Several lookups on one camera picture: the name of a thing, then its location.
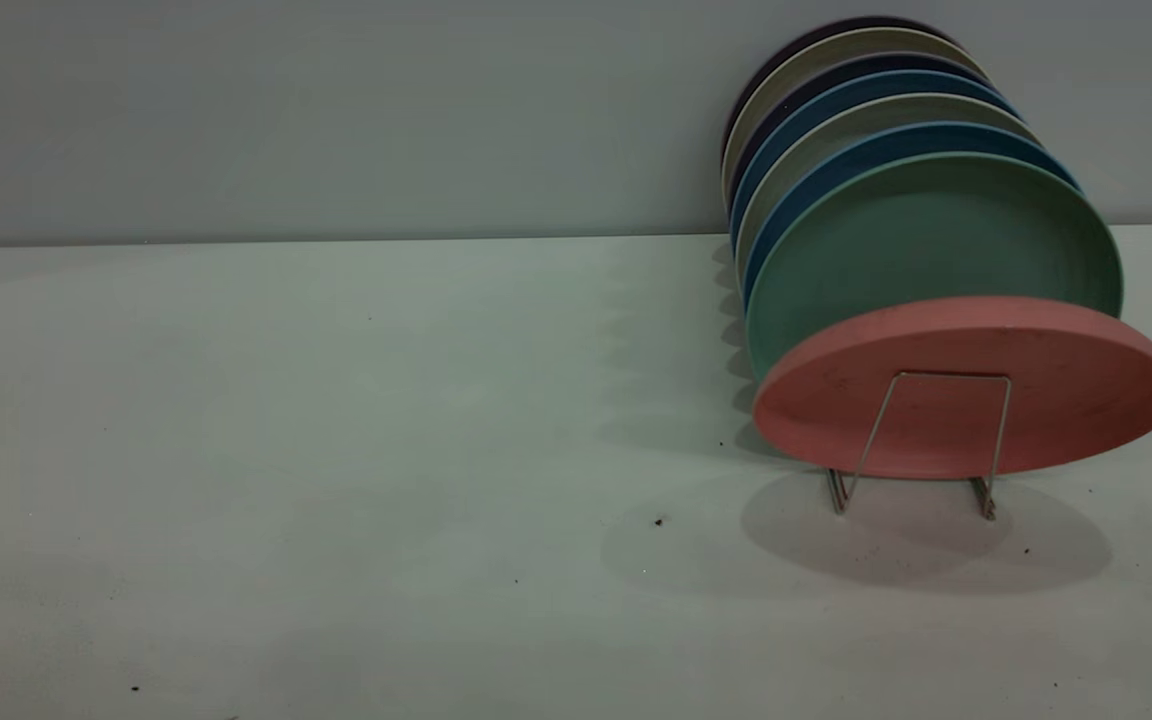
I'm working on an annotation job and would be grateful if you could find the beige plate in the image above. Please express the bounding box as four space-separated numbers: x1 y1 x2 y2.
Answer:
733 93 1043 281
721 27 987 191

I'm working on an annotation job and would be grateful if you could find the blue plate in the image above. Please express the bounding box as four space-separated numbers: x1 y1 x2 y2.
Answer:
728 69 1023 246
739 121 1082 301

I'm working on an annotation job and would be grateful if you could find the pink plate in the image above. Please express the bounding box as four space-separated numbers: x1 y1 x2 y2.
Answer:
752 296 1152 481

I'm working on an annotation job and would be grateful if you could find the dark purple plate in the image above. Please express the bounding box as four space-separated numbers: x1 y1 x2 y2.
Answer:
721 15 959 151
724 52 993 206

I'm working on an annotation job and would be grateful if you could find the metal wire plate rack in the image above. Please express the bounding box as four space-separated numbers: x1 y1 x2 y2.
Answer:
825 372 1014 522

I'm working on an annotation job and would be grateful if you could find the green plate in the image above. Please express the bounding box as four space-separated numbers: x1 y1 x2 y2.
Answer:
744 152 1124 386

